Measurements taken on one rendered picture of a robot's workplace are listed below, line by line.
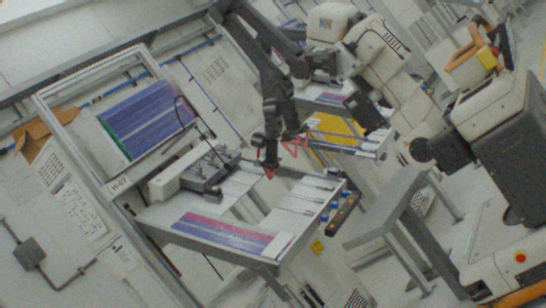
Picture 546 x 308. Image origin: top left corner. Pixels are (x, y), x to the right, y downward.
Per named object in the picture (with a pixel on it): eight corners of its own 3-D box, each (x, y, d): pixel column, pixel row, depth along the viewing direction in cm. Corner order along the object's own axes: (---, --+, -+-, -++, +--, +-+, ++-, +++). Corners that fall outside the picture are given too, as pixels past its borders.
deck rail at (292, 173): (347, 190, 271) (347, 179, 268) (345, 192, 270) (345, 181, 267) (217, 160, 301) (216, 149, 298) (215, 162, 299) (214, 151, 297)
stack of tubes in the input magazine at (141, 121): (197, 117, 290) (165, 75, 289) (133, 161, 250) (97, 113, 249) (183, 129, 298) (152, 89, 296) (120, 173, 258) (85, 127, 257)
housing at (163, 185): (221, 166, 298) (219, 140, 292) (165, 212, 260) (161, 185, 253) (209, 162, 302) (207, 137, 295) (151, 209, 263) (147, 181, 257)
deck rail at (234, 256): (280, 275, 218) (280, 262, 215) (278, 278, 216) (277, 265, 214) (135, 227, 248) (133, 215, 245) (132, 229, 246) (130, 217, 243)
